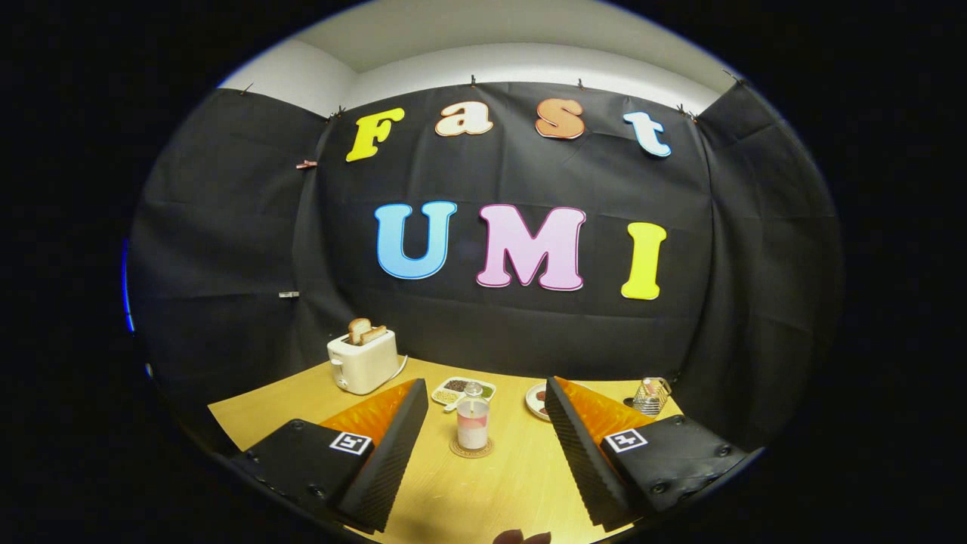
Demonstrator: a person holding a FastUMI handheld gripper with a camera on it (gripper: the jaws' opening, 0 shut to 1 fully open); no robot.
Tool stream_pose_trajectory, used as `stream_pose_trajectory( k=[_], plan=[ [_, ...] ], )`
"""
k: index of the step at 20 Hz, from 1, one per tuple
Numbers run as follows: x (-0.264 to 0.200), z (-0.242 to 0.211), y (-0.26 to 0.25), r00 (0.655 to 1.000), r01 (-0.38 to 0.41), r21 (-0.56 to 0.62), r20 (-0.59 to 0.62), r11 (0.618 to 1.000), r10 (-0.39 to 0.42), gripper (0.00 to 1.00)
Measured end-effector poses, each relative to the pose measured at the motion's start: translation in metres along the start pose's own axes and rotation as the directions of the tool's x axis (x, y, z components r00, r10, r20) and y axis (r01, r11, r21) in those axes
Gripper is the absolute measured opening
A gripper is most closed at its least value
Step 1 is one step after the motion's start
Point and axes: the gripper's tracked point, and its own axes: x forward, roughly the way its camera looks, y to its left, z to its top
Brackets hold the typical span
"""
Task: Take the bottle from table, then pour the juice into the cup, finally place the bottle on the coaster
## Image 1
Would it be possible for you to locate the cream toaster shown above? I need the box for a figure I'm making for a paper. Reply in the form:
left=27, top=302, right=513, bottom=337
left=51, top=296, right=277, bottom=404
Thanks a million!
left=326, top=328, right=401, bottom=395

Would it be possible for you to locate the clear juice bottle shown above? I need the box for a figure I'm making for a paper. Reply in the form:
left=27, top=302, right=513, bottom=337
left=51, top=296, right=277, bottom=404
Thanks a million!
left=456, top=382, right=491, bottom=452

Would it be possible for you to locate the wooden table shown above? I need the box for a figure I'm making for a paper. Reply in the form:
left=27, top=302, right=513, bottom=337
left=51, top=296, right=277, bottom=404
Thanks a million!
left=208, top=357, right=684, bottom=544

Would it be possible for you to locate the white round plate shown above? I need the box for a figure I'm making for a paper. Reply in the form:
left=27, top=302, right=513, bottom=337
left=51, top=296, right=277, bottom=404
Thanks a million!
left=525, top=382, right=553, bottom=422

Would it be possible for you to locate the white divided snack tray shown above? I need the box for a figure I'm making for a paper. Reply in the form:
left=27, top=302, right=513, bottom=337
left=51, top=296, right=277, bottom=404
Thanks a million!
left=431, top=376, right=497, bottom=413

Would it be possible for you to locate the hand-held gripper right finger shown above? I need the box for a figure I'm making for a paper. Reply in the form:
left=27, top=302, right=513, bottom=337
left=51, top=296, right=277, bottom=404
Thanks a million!
left=544, top=376, right=765, bottom=533

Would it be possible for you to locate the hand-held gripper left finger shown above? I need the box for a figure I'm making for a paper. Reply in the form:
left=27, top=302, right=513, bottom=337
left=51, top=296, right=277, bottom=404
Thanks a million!
left=229, top=378, right=430, bottom=533

